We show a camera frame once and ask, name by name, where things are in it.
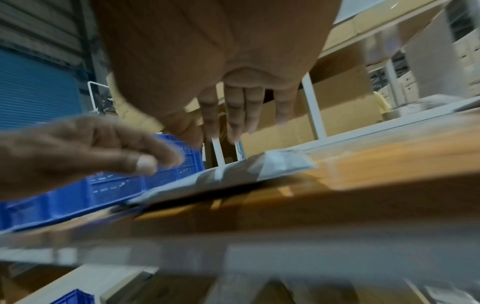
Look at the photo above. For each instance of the white metal shelf rail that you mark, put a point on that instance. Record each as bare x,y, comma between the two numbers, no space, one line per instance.
390,123

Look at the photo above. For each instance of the blue roller shutter door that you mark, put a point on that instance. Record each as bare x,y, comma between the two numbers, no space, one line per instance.
37,89

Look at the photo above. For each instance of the blue plastic crate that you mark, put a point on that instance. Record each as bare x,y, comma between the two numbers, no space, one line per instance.
97,190

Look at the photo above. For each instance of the white metal rack frame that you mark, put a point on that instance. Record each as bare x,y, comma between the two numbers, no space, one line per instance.
101,98

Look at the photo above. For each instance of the stack of cardboard cartons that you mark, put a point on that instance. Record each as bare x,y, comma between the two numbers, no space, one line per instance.
442,65

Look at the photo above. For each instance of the person's left hand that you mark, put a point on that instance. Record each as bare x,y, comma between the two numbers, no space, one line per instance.
75,151

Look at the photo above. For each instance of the person's right hand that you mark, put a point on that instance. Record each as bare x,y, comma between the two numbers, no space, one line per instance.
225,41

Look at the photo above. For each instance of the wooden table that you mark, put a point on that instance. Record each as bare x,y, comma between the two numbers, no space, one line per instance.
375,166

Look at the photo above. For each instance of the white metal shelf leg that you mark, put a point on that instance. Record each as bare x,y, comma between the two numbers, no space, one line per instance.
217,151
313,107

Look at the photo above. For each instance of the blue crate with white label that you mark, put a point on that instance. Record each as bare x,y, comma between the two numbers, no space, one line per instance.
75,297

